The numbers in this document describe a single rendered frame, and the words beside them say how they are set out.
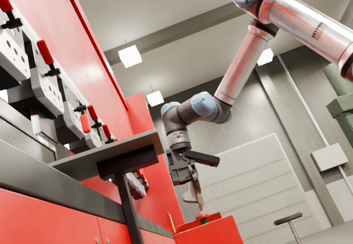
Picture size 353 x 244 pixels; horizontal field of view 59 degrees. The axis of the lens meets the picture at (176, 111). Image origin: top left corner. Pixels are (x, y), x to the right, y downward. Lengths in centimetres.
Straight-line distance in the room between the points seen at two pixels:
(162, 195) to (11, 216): 269
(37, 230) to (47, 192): 5
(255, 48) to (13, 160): 89
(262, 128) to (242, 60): 964
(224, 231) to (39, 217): 59
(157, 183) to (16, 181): 269
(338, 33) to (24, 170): 73
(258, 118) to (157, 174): 805
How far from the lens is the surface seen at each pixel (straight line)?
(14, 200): 31
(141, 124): 316
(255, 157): 1037
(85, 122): 103
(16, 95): 86
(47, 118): 91
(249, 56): 108
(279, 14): 92
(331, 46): 85
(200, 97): 99
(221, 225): 86
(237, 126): 1067
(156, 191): 297
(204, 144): 1054
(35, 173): 36
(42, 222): 35
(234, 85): 109
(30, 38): 93
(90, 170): 85
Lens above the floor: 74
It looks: 23 degrees up
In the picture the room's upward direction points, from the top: 20 degrees counter-clockwise
